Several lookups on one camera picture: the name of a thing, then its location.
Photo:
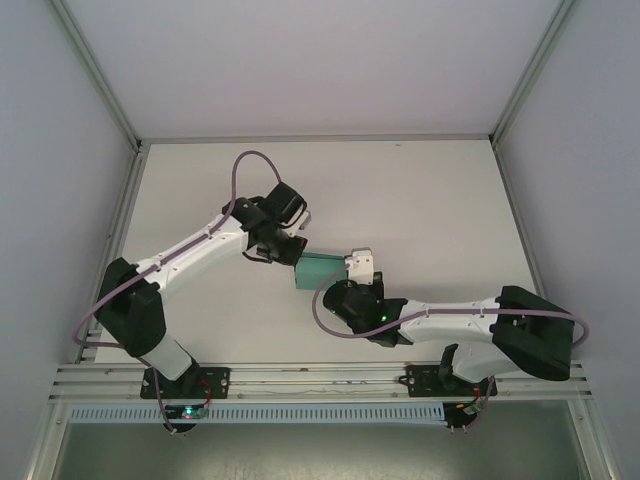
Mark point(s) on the teal paper box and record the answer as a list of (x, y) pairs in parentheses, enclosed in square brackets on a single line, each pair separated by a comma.
[(315, 272)]

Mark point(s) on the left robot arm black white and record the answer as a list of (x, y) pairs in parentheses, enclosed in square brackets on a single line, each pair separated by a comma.
[(200, 250)]

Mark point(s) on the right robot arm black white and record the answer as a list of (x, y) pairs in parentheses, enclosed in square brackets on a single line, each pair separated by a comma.
[(450, 315)]

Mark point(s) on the small circuit board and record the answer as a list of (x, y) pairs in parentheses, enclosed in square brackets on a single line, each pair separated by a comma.
[(471, 409)]

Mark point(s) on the circuit board with green light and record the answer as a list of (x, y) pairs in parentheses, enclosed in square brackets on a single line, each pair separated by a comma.
[(187, 412)]

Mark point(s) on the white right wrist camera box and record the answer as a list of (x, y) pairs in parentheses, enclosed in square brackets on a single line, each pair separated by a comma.
[(360, 265)]

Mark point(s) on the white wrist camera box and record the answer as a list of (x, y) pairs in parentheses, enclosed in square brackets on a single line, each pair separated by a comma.
[(306, 220), (360, 265)]

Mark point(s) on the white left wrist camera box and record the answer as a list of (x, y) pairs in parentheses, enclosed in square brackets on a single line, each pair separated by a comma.
[(306, 220)]

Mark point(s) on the aluminium mounting rail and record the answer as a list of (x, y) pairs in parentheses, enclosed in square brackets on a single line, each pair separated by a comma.
[(320, 380)]

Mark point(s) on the aluminium frame crossbar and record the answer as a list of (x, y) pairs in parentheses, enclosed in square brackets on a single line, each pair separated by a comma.
[(315, 138)]

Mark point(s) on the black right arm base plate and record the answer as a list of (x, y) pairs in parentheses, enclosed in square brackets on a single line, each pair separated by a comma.
[(422, 382)]

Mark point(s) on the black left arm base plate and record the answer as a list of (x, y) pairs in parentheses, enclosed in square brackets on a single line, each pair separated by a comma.
[(220, 382)]

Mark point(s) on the aluminium table side rail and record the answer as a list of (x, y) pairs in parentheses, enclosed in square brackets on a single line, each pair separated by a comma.
[(120, 235), (520, 235)]

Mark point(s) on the aluminium frame post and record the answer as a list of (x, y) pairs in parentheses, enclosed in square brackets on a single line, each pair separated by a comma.
[(95, 70), (535, 70)]

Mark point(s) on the aluminium frame leg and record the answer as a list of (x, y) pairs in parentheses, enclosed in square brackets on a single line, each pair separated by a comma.
[(595, 440), (47, 440)]

